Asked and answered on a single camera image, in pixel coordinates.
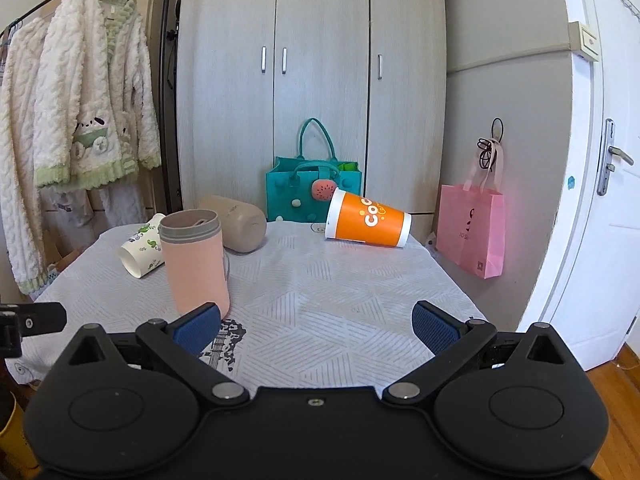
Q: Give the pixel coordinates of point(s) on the pink cup with grey rim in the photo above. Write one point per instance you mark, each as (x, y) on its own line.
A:
(195, 270)

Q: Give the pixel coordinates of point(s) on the yellow container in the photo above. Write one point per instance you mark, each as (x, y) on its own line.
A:
(12, 435)

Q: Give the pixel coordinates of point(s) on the pink paper bag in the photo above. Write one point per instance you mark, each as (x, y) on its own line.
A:
(470, 230)

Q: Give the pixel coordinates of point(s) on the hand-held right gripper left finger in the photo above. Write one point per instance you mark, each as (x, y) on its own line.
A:
(197, 327)

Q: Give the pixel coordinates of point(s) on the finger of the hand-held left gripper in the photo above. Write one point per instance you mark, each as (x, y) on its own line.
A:
(42, 319)

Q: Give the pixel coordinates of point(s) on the teal felt tote bag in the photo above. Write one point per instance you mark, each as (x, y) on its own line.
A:
(290, 185)

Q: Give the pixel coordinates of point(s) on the white cup with green print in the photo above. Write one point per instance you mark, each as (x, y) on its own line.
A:
(140, 255)

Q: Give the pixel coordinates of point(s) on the beige wall switch box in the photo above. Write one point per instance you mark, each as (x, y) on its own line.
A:
(585, 40)

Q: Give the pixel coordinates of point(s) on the white patterned tablecloth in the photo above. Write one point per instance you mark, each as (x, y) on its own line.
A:
(325, 300)

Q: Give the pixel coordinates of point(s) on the orange paper cup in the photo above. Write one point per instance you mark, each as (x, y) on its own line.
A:
(370, 220)

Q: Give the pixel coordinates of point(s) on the white door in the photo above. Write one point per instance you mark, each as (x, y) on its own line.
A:
(600, 260)

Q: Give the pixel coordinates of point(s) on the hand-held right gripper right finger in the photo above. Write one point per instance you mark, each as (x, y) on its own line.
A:
(435, 327)

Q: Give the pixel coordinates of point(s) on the grey wooden wardrobe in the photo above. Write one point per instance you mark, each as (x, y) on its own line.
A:
(325, 35)

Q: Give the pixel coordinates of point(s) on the white knitted sweater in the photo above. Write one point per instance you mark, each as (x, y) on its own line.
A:
(20, 160)

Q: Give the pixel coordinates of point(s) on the beige cup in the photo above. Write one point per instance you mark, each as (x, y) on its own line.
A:
(242, 227)

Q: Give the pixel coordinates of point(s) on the grey trousers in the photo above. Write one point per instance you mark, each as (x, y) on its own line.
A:
(115, 205)

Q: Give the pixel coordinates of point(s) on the black clothes rack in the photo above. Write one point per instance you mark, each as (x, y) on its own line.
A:
(167, 110)

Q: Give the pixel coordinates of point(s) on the white fluffy cardigan green trim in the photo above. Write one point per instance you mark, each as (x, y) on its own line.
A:
(75, 85)

